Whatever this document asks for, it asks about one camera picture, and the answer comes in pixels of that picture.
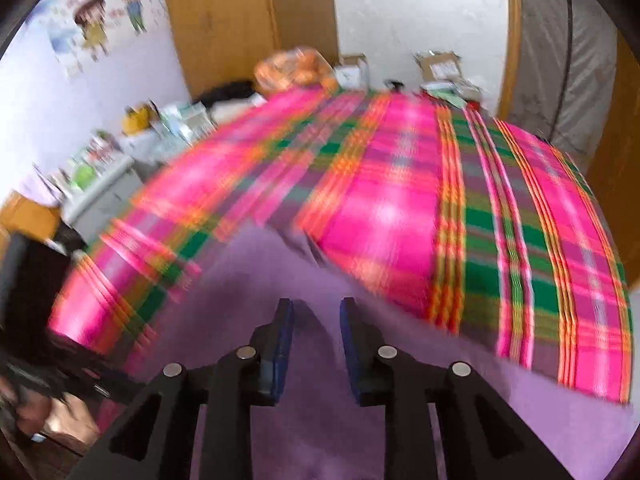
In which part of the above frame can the wooden door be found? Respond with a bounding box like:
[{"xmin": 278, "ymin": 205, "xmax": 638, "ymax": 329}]
[{"xmin": 585, "ymin": 30, "xmax": 640, "ymax": 291}]

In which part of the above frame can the cardboard box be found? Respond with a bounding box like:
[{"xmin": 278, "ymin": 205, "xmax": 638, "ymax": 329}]
[{"xmin": 414, "ymin": 51, "xmax": 463, "ymax": 83}]

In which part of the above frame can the cartoon wall sticker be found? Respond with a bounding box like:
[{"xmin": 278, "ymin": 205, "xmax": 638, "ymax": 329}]
[{"xmin": 37, "ymin": 0, "xmax": 168, "ymax": 78}]

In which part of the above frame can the bag of oranges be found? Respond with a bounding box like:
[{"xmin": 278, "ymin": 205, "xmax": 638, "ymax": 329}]
[{"xmin": 254, "ymin": 47, "xmax": 338, "ymax": 96}]

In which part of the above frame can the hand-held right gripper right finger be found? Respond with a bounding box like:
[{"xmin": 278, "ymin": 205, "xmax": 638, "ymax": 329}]
[{"xmin": 340, "ymin": 297, "xmax": 576, "ymax": 480}]

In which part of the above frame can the pink plaid bed sheet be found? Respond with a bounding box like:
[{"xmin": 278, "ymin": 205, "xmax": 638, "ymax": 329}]
[{"xmin": 47, "ymin": 87, "xmax": 633, "ymax": 406}]

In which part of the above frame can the small white box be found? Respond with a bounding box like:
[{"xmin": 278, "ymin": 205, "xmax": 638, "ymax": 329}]
[{"xmin": 334, "ymin": 54, "xmax": 371, "ymax": 92}]

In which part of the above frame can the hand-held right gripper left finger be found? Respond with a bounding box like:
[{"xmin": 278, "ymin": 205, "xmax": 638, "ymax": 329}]
[{"xmin": 67, "ymin": 297, "xmax": 295, "ymax": 480}]

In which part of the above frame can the black cloth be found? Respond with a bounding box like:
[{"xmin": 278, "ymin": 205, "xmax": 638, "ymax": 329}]
[{"xmin": 192, "ymin": 79, "xmax": 261, "ymax": 108}]

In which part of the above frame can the wooden wardrobe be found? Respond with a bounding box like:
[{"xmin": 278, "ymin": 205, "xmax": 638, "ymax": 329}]
[{"xmin": 159, "ymin": 0, "xmax": 341, "ymax": 98}]

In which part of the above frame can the wooden door frame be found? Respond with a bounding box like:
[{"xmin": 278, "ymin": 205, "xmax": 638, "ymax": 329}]
[{"xmin": 497, "ymin": 0, "xmax": 523, "ymax": 121}]

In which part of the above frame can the grey plastic door curtain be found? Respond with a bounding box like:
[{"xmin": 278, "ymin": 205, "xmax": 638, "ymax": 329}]
[{"xmin": 517, "ymin": 0, "xmax": 618, "ymax": 158}]

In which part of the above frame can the person's left hand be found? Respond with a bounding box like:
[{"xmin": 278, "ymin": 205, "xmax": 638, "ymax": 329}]
[{"xmin": 40, "ymin": 400, "xmax": 101, "ymax": 448}]

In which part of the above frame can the white green medicine box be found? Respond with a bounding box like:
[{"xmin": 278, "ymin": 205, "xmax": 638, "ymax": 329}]
[{"xmin": 160, "ymin": 102, "xmax": 213, "ymax": 143}]

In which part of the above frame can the purple fleece garment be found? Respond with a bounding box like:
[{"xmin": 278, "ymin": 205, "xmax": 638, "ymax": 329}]
[{"xmin": 135, "ymin": 225, "xmax": 640, "ymax": 480}]

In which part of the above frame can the yellow bag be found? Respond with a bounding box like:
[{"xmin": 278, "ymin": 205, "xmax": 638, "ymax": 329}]
[{"xmin": 122, "ymin": 105, "xmax": 153, "ymax": 136}]

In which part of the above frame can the white cabinet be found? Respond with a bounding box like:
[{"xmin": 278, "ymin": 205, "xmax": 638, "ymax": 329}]
[{"xmin": 62, "ymin": 152, "xmax": 171, "ymax": 233}]

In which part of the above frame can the grey parcel bag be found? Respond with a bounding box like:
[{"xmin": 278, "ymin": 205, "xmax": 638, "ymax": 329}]
[{"xmin": 422, "ymin": 80, "xmax": 486, "ymax": 108}]

